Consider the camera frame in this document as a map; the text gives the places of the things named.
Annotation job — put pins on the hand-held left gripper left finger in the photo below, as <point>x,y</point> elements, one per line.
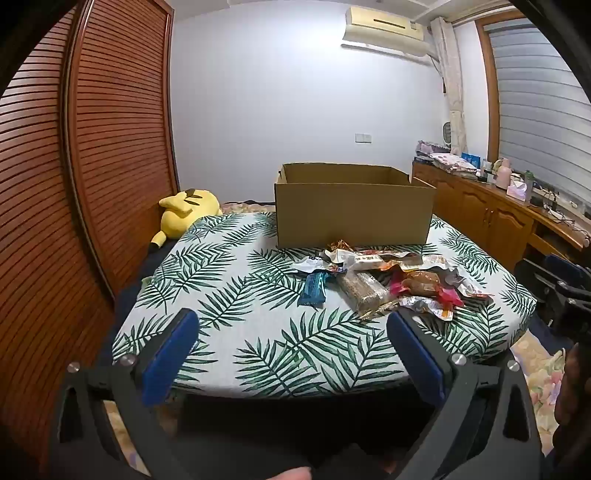
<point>168,355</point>

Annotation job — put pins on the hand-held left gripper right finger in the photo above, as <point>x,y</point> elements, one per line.
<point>415,355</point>

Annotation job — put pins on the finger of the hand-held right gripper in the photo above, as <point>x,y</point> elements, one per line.
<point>538,277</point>
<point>568,267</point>

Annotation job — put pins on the orange white chicken feet packet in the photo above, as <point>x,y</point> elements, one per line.
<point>434,308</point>

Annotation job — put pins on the white red snack packet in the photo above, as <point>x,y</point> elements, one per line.
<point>473,290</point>

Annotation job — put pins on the red pink snack packet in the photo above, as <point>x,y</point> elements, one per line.
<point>450,296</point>

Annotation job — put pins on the clear packet brown meat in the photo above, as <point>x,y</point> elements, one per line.
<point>422,282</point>

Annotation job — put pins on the clear packet brown bar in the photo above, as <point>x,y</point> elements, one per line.
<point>362,290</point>

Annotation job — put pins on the white chicken foot packet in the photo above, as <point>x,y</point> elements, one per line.
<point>364,262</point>

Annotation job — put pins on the blue white snack packet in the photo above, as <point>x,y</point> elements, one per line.
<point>315,288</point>

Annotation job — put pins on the gold crinkled wrapper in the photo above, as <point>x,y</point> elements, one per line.
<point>339,245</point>

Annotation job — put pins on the small white candy packet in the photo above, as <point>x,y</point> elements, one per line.
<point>310,265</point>

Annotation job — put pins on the brown cardboard box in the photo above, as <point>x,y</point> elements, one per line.
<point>355,214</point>

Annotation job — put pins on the person's right hand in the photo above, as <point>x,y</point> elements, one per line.
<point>577,387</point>

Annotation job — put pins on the person's left hand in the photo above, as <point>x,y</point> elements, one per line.
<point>291,474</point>

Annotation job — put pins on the white power strip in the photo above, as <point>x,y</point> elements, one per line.
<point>555,213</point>

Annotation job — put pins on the floral blanket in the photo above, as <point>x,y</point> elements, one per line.
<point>547,378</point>

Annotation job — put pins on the wooden side cabinet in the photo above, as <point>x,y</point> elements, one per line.
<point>480,217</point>

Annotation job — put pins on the pink tissue box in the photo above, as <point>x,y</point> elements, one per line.
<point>519,191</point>

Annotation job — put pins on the dark blue blanket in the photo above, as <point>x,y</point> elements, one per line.
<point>138,272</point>

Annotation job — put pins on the green bottle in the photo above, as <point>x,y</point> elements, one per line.
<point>529,181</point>

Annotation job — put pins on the pink bottle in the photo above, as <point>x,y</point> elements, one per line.
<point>503,174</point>

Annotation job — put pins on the leaf print tablecloth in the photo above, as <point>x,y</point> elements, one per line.
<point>277,350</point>

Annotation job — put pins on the blue box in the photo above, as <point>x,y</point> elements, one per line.
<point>472,160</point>

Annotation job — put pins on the floral folded cloth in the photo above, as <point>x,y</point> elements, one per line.
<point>452,162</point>

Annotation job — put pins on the yellow plush toy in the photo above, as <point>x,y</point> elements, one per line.
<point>184,210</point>

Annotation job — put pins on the grey window blind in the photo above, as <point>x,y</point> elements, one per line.
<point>540,115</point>

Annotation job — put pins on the small white desk fan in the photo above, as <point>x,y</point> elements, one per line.
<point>448,134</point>

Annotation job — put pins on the purple folded cloth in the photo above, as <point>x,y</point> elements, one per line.
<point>429,148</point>

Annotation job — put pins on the wooden louvered wardrobe door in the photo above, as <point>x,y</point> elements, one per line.
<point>120,138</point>
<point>37,230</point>

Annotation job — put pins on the floral tied curtain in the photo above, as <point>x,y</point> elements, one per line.
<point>453,83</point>

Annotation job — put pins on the wooden window frame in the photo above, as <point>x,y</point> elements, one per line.
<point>488,83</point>

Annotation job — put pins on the white wall switch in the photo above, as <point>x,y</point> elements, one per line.
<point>363,137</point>

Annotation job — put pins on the cream wall air conditioner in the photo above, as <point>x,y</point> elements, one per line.
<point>385,27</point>

